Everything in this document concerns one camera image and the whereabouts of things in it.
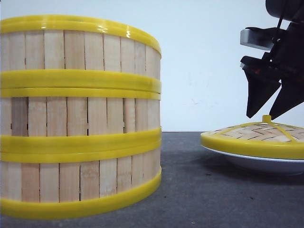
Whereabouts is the bamboo steamer basket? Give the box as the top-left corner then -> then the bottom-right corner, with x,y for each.
1,148 -> 162,219
0,15 -> 161,100
1,98 -> 161,163

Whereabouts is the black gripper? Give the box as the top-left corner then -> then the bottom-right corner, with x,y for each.
241,22 -> 304,119

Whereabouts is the white plate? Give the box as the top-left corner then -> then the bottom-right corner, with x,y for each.
202,146 -> 304,176

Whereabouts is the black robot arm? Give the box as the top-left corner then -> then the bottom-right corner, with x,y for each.
240,0 -> 304,119

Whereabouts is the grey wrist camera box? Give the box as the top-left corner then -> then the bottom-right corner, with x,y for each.
240,27 -> 278,50

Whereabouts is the bamboo steamer lid yellow rim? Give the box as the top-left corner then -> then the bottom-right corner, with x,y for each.
200,115 -> 304,161

